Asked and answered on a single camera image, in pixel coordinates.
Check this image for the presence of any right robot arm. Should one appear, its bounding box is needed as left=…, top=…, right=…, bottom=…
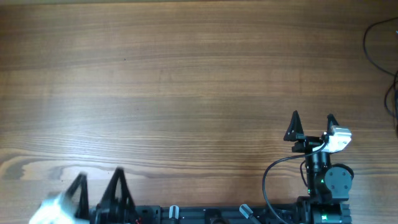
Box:
left=282, top=111, right=354, bottom=223

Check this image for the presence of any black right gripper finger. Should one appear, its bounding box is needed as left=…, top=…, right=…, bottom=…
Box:
left=326, top=113, right=339, bottom=133
left=283, top=110, right=305, bottom=142

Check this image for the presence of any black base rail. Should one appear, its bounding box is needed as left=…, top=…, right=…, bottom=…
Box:
left=90, top=202, right=352, bottom=224

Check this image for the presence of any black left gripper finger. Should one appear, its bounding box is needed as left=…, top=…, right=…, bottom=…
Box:
left=66, top=173, right=90, bottom=220
left=96, top=167, right=137, bottom=223

